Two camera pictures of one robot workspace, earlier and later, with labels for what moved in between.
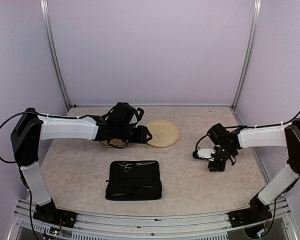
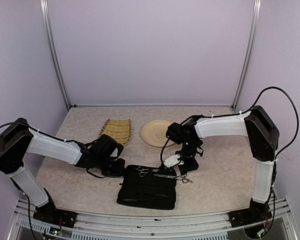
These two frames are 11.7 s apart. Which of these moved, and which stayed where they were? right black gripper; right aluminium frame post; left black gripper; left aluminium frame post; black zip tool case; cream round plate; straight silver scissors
Moved: right black gripper; black zip tool case; left black gripper; straight silver scissors
Stayed: left aluminium frame post; cream round plate; right aluminium frame post
